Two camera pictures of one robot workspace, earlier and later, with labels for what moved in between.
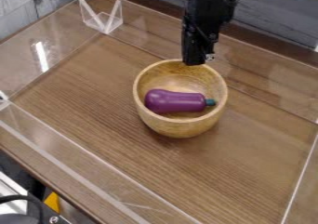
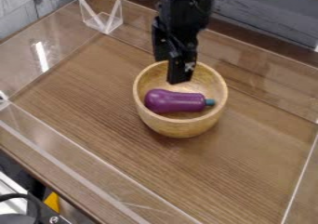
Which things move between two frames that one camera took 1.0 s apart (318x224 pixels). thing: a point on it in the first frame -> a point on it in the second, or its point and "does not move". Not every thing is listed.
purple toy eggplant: (162, 101) does not move
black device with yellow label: (59, 212) does not move
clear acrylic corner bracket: (102, 21) does not move
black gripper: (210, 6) -> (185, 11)
